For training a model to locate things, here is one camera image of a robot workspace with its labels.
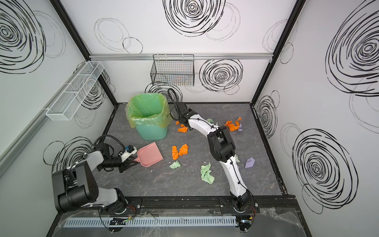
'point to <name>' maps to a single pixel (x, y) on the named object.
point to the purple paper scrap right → (249, 163)
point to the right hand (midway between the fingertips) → (191, 113)
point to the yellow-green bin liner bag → (148, 109)
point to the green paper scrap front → (206, 173)
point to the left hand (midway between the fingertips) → (134, 159)
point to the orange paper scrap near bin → (184, 129)
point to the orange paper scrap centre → (183, 150)
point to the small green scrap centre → (174, 165)
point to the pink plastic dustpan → (148, 155)
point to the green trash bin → (151, 132)
